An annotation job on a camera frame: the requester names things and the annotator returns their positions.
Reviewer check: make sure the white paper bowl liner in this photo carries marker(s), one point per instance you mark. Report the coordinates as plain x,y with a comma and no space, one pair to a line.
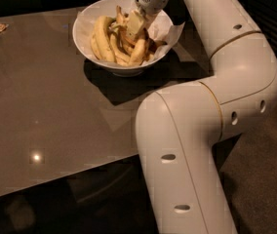
99,33

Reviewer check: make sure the white ceramic bowl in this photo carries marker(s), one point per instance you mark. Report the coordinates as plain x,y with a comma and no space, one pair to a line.
161,28

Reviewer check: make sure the spotted yellow banana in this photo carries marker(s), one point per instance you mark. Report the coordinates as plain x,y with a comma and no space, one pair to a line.
135,49

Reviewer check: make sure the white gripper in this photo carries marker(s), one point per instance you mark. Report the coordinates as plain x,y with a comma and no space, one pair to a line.
152,1

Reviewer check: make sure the large yellow banana left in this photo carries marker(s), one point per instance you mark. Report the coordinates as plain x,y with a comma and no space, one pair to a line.
100,41

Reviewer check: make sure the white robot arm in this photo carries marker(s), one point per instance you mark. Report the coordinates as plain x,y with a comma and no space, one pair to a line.
176,127

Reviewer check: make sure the small crumpled wrapper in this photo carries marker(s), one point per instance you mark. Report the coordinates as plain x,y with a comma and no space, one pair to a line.
3,27

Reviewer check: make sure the small yellow banana middle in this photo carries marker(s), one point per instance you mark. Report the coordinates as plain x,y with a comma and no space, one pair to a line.
121,57

